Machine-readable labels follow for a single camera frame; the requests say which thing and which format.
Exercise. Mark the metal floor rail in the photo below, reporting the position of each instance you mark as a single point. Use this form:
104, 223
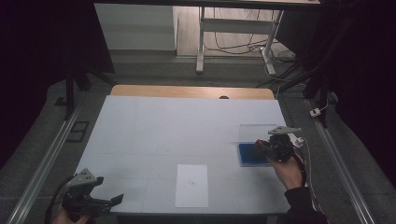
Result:
342, 168
40, 168

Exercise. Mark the white desk frame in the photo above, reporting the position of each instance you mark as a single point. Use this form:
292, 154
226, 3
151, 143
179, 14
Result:
236, 26

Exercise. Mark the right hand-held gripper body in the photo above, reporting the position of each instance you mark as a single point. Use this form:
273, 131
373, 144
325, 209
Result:
280, 146

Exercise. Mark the black curtain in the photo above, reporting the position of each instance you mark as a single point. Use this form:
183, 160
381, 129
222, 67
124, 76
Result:
40, 56
358, 62

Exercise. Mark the white paper sheet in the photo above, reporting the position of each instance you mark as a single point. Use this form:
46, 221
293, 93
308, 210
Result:
191, 186

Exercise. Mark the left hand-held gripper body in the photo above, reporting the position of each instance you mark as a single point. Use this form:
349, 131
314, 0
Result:
81, 193

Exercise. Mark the black tripod stand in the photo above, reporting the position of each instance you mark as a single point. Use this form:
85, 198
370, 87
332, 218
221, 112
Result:
76, 84

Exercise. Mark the person's left hand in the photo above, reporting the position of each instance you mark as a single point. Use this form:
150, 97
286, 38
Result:
67, 217

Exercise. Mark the person's right hand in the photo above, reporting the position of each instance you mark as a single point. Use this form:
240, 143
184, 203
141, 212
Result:
289, 174

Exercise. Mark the black floor frame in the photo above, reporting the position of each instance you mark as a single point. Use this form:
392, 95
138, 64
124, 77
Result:
77, 131

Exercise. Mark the clear box with blue pad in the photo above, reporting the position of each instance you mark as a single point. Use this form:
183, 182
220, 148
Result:
252, 154

